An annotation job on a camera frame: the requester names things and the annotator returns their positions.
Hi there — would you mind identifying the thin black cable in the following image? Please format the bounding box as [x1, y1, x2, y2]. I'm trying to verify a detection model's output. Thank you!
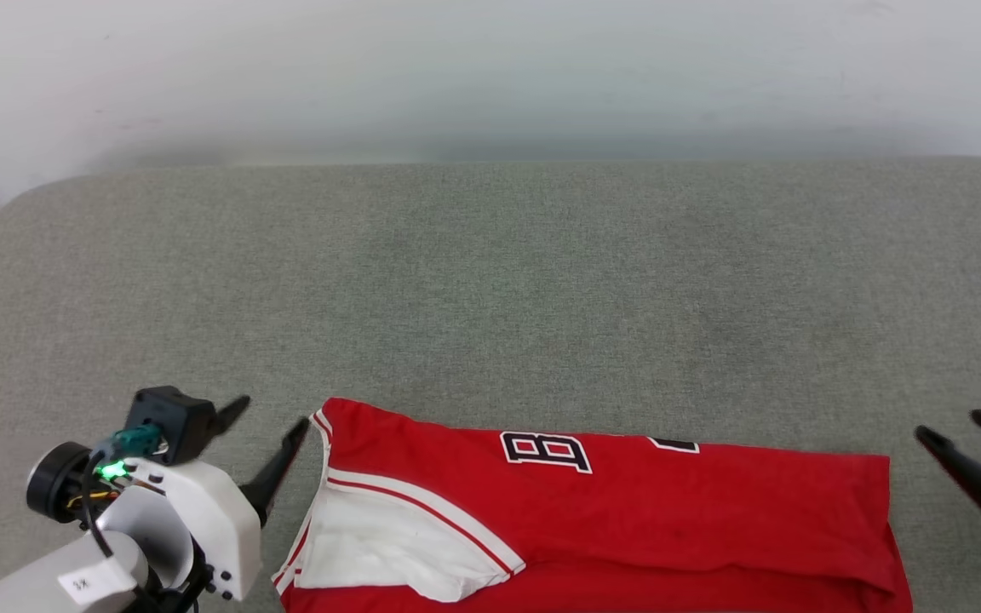
[79, 451, 118, 559]

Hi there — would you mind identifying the red and white jersey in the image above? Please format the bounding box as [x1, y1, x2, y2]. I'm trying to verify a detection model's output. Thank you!
[272, 397, 915, 613]

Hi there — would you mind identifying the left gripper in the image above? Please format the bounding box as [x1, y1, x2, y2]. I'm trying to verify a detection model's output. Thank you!
[26, 395, 311, 530]

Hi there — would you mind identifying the teal cable connector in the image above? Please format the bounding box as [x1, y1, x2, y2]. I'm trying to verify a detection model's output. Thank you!
[92, 424, 164, 466]

